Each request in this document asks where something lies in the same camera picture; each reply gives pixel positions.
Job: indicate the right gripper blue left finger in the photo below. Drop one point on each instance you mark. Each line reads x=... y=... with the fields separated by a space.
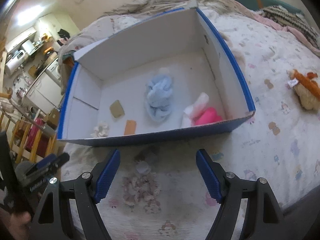
x=103 y=175

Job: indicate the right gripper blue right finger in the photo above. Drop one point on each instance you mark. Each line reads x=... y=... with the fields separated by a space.
x=212 y=174

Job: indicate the cream satin scrunchie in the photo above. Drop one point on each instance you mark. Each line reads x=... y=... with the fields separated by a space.
x=101 y=130

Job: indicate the orange sponge piece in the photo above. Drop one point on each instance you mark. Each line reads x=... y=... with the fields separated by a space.
x=130 y=127

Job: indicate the tan sponge piece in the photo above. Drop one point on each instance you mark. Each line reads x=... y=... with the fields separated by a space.
x=116 y=109

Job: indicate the white sock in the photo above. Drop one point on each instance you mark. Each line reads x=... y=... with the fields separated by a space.
x=194 y=111

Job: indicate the light blue plush toy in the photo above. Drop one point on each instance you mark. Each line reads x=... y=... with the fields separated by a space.
x=158 y=96

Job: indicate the pink rubber duck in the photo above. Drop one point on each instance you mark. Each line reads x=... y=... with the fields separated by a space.
x=209 y=116

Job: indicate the yellow wooden chair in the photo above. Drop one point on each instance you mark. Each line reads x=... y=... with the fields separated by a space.
x=29 y=140

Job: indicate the floral fabric scrunchie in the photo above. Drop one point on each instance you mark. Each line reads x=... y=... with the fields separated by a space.
x=142 y=187

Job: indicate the white patterned bed sheet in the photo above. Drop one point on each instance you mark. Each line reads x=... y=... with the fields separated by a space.
x=280 y=143

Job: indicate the white kitchen cabinet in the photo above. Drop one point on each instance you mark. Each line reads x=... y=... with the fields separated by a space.
x=44 y=93

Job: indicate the white washing machine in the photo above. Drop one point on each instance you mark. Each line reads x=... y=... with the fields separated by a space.
x=53 y=73

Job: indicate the blue and white cardboard box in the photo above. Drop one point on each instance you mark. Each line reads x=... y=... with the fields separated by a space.
x=171 y=76

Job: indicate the orange and cream plush toy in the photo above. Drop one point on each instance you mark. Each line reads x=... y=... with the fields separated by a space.
x=306 y=87

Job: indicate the striped knitted pillow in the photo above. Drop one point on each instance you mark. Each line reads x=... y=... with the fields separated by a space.
x=283 y=17

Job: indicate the beige rumpled blanket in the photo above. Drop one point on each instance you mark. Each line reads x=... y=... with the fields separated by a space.
x=113 y=21

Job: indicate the teal headboard cushion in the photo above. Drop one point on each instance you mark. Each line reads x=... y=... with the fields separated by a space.
x=260 y=4

